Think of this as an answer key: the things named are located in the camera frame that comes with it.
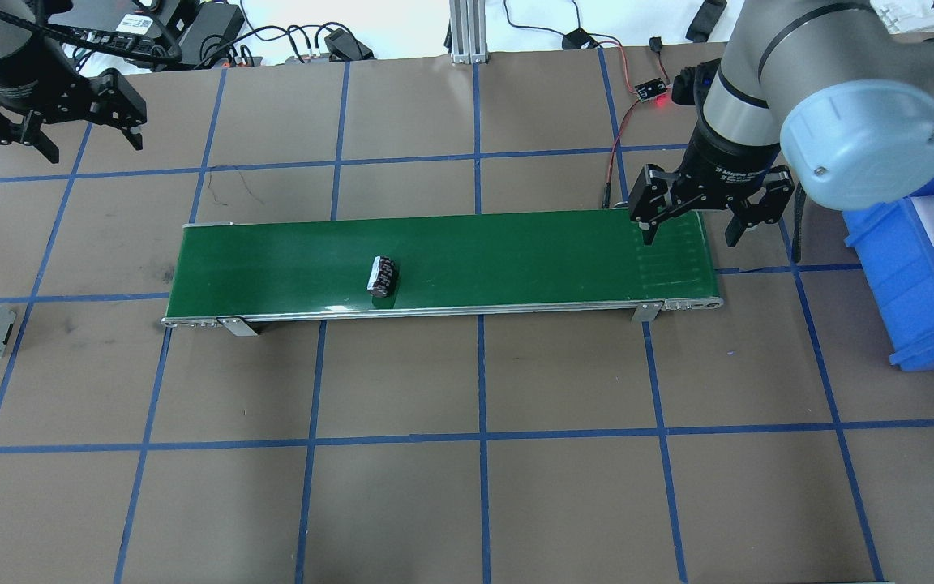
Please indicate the aluminium frame post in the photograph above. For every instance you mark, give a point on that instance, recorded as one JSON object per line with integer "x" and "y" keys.
{"x": 467, "y": 32}

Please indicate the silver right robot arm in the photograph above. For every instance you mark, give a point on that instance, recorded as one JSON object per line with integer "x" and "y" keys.
{"x": 811, "y": 99}

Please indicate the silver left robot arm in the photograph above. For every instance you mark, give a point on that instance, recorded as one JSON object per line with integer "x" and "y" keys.
{"x": 31, "y": 50}

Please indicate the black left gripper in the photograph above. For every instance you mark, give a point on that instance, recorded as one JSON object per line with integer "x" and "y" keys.
{"x": 14, "y": 71}

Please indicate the black controller module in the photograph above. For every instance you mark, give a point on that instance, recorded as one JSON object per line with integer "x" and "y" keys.
{"x": 578, "y": 39}

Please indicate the green conveyor belt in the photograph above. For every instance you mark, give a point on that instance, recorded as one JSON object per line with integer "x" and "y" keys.
{"x": 234, "y": 275}

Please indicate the dark brown capacitor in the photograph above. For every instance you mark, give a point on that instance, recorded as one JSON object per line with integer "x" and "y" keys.
{"x": 382, "y": 279}

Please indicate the small sensor circuit board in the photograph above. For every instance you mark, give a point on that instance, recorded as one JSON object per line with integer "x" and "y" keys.
{"x": 651, "y": 90}

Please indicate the blue plastic bin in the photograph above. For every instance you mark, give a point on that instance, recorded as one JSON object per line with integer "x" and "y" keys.
{"x": 895, "y": 244}

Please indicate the black power brick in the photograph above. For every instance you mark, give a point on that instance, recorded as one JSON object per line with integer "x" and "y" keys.
{"x": 214, "y": 24}

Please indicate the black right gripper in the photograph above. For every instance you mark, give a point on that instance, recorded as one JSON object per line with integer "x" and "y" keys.
{"x": 728, "y": 161}

